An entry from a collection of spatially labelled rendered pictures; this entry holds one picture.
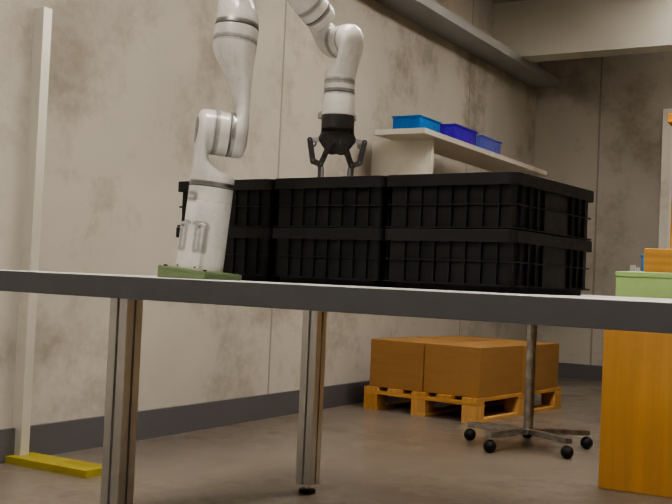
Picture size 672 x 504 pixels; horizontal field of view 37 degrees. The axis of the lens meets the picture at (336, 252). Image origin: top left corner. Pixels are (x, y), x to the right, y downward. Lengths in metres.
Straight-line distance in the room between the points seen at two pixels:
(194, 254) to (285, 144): 3.18
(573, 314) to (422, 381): 4.10
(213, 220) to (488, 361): 3.49
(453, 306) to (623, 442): 2.38
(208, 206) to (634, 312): 0.97
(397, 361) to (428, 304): 4.07
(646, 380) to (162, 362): 2.03
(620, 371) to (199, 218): 2.11
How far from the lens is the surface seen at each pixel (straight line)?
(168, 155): 4.43
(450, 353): 5.38
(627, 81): 8.46
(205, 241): 2.03
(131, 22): 4.32
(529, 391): 4.59
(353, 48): 2.27
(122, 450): 2.61
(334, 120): 2.25
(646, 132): 8.35
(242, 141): 2.05
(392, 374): 5.56
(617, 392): 3.77
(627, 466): 3.80
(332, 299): 1.55
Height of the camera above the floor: 0.71
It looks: 2 degrees up
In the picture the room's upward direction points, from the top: 3 degrees clockwise
